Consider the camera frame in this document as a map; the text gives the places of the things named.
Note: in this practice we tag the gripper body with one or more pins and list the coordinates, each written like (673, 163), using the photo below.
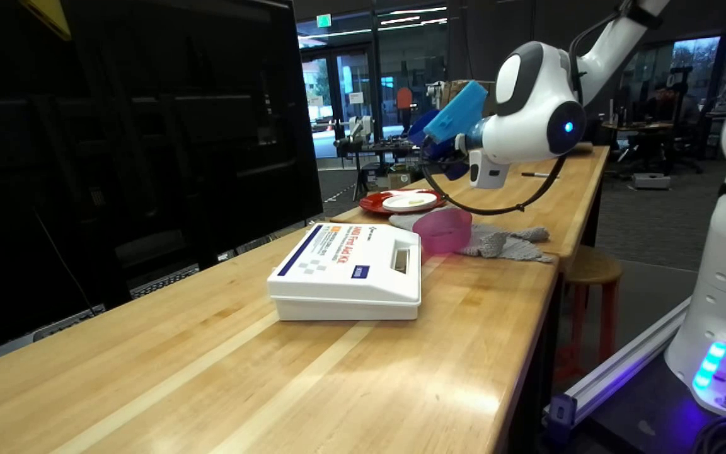
(445, 151)

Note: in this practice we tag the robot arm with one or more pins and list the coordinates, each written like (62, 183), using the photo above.
(530, 120)

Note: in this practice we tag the cardboard box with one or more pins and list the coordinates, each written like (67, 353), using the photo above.
(399, 180)

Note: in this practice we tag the white plate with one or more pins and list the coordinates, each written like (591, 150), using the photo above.
(410, 201)

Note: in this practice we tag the person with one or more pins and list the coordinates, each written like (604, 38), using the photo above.
(662, 101)
(404, 104)

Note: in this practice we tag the pink plastic bowl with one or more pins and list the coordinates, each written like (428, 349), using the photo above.
(443, 232)

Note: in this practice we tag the red plate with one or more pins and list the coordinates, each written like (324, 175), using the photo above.
(372, 203)

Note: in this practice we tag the black marker pen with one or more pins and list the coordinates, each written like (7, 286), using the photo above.
(536, 174)

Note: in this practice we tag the grey knitted cloth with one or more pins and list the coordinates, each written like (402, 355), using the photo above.
(501, 243)

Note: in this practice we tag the glass double door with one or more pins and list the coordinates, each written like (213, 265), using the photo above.
(338, 94)

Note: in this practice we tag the white first aid box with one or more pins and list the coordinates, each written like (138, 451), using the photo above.
(350, 271)

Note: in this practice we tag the green exit sign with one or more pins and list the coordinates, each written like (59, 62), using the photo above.
(324, 21)

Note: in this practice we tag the wooden stool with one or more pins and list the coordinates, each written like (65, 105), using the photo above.
(593, 268)

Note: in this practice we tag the round wooden table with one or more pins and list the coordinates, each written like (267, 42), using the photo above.
(637, 127)

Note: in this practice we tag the grey box on floor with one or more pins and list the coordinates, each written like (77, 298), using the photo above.
(650, 181)

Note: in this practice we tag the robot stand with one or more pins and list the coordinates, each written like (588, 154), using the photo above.
(621, 369)

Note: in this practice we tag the large black cabinet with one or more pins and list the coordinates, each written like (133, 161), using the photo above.
(149, 139)

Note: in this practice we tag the yellow panel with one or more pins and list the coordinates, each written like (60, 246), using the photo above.
(51, 16)

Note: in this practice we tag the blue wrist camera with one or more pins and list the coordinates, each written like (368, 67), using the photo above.
(457, 112)

